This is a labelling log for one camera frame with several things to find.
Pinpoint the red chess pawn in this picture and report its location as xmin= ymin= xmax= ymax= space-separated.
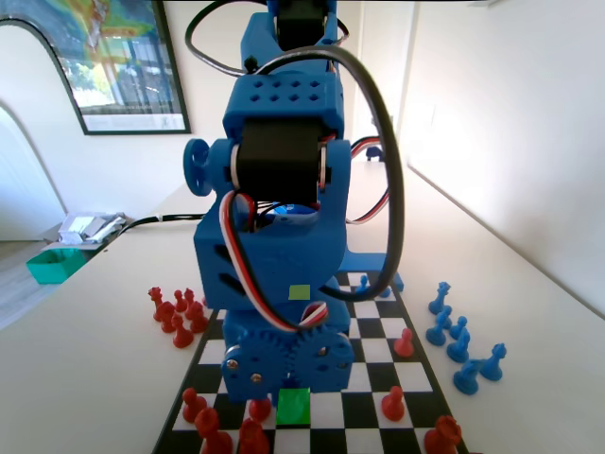
xmin=181 ymin=387 xmax=209 ymax=425
xmin=248 ymin=398 xmax=274 ymax=423
xmin=380 ymin=385 xmax=406 ymax=422
xmin=392 ymin=326 xmax=415 ymax=358

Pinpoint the red chess queen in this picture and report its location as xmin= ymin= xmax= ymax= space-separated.
xmin=147 ymin=287 xmax=167 ymax=322

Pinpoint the blue chess piece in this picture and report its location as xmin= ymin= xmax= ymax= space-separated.
xmin=446 ymin=329 xmax=471 ymax=364
xmin=424 ymin=306 xmax=453 ymax=346
xmin=453 ymin=358 xmax=483 ymax=396
xmin=428 ymin=282 xmax=452 ymax=316

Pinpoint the red piece corner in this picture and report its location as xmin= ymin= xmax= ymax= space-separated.
xmin=423 ymin=414 xmax=462 ymax=454

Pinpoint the blue chess queen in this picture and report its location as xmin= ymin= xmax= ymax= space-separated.
xmin=478 ymin=343 xmax=507 ymax=382

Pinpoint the black and white chessboard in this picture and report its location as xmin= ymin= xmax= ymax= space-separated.
xmin=150 ymin=271 xmax=470 ymax=454

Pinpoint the teal plastic bin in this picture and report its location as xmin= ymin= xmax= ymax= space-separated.
xmin=26 ymin=249 xmax=86 ymax=285

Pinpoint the framed map poster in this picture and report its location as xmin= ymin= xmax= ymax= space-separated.
xmin=0 ymin=0 xmax=192 ymax=137

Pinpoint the white door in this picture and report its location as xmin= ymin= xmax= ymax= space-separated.
xmin=357 ymin=0 xmax=417 ymax=165

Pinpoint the white arched furniture panel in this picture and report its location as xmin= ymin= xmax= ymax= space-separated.
xmin=0 ymin=18 xmax=72 ymax=242

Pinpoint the red white black servo wire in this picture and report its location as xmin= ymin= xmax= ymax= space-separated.
xmin=347 ymin=136 xmax=396 ymax=226
xmin=219 ymin=188 xmax=330 ymax=335

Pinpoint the black table cable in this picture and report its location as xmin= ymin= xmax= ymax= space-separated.
xmin=106 ymin=212 xmax=207 ymax=252
xmin=106 ymin=213 xmax=207 ymax=252

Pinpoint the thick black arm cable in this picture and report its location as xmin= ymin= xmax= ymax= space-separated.
xmin=184 ymin=0 xmax=406 ymax=304

